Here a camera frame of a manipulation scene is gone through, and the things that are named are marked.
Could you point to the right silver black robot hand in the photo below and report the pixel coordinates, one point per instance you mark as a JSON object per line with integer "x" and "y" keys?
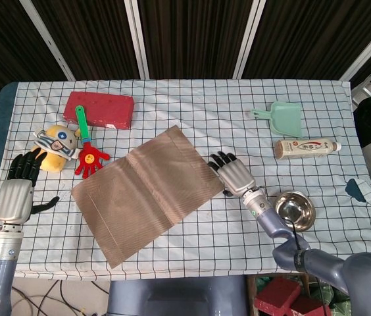
{"x": 238, "y": 179}

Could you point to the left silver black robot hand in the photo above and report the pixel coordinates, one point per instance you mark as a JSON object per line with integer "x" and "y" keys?
{"x": 14, "y": 200}

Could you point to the stainless steel bowl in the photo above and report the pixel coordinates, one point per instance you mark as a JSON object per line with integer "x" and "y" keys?
{"x": 299, "y": 207}

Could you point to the brown woven placemat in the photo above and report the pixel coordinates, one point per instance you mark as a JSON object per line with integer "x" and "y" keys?
{"x": 146, "y": 197}

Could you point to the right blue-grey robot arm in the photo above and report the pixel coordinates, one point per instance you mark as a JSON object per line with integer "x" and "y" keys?
{"x": 320, "y": 263}

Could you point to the yellow plush toy striped cap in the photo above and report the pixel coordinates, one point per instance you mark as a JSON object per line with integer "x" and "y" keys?
{"x": 54, "y": 161}

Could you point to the beige drink bottle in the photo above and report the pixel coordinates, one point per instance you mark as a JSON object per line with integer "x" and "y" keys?
{"x": 304, "y": 148}

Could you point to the mint green plastic dustpan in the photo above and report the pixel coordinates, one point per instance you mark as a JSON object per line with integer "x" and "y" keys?
{"x": 285, "y": 118}

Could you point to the white black grid tablecloth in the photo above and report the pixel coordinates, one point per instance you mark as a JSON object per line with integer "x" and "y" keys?
{"x": 205, "y": 253}

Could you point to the plain red brick block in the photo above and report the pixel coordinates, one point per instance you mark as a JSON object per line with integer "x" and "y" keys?
{"x": 307, "y": 307}
{"x": 276, "y": 293}

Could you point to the red brick block with sticker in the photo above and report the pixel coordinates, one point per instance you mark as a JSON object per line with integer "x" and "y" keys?
{"x": 106, "y": 108}

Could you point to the blue-grey robot torso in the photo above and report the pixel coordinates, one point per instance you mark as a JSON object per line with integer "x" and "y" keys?
{"x": 172, "y": 296}

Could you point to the green patterned cloth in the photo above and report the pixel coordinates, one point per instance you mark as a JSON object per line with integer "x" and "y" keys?
{"x": 336, "y": 307}

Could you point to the white partition frame post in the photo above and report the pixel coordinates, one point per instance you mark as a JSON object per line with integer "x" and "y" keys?
{"x": 369, "y": 55}
{"x": 249, "y": 39}
{"x": 47, "y": 39}
{"x": 137, "y": 39}

